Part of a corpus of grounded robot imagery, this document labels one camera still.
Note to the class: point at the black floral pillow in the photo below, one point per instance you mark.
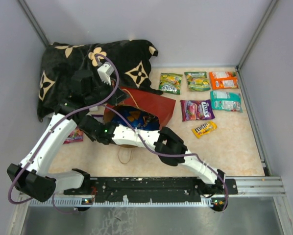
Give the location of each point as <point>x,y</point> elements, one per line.
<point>61,61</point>

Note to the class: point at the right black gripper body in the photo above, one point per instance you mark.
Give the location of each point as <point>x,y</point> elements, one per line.
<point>95,138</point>

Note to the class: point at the purple snack packet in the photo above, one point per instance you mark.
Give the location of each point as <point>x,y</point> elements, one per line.
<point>196,110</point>
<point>99,118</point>
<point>75,136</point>

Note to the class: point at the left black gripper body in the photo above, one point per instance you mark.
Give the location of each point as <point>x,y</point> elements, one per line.
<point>99,93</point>

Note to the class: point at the blue snack bag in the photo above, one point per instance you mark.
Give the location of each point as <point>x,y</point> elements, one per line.
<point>139,119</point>

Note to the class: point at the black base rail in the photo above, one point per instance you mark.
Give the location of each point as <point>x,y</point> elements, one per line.
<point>147,189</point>

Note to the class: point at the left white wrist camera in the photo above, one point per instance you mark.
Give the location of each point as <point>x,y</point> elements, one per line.
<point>105,71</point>

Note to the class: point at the orange snack packet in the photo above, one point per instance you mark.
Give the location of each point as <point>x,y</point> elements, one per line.
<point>223,80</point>

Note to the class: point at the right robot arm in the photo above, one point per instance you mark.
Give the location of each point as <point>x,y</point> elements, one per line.
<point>164,143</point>

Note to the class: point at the red brown paper bag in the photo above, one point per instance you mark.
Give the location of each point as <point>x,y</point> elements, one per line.
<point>160,106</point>

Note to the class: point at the green yellow snack packet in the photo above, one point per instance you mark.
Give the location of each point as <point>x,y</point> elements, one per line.
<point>197,81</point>

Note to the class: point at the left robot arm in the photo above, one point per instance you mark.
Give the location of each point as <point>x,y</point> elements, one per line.
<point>31,177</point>

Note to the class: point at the dark green fox's packet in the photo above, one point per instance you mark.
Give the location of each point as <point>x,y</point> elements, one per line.
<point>170,83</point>

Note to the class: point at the yellow m&m's packet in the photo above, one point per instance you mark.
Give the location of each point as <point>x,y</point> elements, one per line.
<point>204,129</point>

